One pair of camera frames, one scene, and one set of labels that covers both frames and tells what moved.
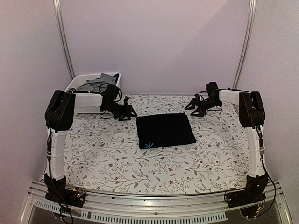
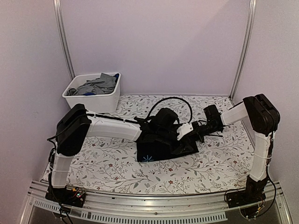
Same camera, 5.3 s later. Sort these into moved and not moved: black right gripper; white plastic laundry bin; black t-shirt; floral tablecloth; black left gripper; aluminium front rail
Moved: black left gripper; black right gripper; black t-shirt
Not moved: floral tablecloth; aluminium front rail; white plastic laundry bin
